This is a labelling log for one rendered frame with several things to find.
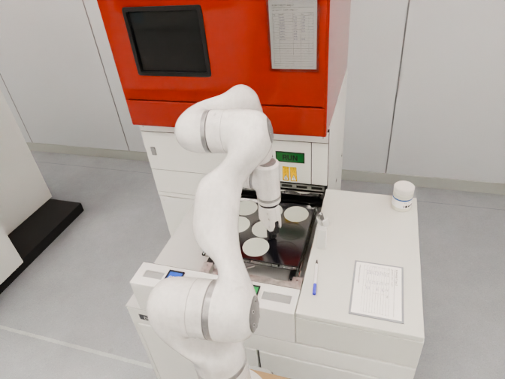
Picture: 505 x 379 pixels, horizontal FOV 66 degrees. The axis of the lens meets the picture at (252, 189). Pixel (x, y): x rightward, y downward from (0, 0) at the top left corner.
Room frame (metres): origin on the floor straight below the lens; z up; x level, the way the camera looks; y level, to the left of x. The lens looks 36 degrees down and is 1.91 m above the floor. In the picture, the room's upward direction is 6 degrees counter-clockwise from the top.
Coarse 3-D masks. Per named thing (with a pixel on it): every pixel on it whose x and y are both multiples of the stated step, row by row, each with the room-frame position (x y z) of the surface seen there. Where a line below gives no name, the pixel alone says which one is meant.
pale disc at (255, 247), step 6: (252, 240) 1.09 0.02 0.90; (258, 240) 1.09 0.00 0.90; (264, 240) 1.08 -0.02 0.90; (246, 246) 1.06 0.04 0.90; (252, 246) 1.06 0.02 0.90; (258, 246) 1.05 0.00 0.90; (264, 246) 1.05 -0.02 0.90; (246, 252) 1.03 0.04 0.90; (252, 252) 1.03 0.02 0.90; (258, 252) 1.02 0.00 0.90; (264, 252) 1.02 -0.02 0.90
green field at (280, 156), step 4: (280, 156) 1.34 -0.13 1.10; (284, 156) 1.34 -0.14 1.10; (288, 156) 1.33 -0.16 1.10; (292, 156) 1.33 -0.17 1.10; (296, 156) 1.32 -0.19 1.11; (300, 156) 1.32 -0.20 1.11; (280, 160) 1.34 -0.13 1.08; (284, 160) 1.34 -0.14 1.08; (288, 160) 1.33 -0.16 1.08; (292, 160) 1.33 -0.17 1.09; (296, 160) 1.32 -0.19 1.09; (300, 160) 1.32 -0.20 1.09
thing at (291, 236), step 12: (288, 204) 1.29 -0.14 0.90; (240, 216) 1.24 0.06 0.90; (252, 216) 1.23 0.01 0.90; (288, 228) 1.14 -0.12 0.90; (300, 228) 1.13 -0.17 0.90; (240, 240) 1.10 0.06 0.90; (276, 240) 1.08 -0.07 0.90; (288, 240) 1.07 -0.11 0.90; (300, 240) 1.06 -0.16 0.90; (276, 252) 1.01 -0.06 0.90; (288, 252) 1.01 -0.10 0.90; (300, 252) 1.00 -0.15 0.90; (288, 264) 0.95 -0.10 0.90
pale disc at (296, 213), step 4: (288, 208) 1.26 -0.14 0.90; (292, 208) 1.25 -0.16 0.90; (296, 208) 1.25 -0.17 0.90; (300, 208) 1.25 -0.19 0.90; (304, 208) 1.25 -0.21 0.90; (284, 212) 1.23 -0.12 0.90; (288, 212) 1.23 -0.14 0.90; (292, 212) 1.23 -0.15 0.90; (296, 212) 1.23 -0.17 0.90; (300, 212) 1.22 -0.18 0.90; (304, 212) 1.22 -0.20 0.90; (284, 216) 1.21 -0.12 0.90; (288, 216) 1.21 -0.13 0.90; (292, 216) 1.21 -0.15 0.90; (296, 216) 1.20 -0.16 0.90; (300, 216) 1.20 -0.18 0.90; (304, 216) 1.20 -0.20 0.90; (292, 220) 1.18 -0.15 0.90; (296, 220) 1.18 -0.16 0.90; (300, 220) 1.17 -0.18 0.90
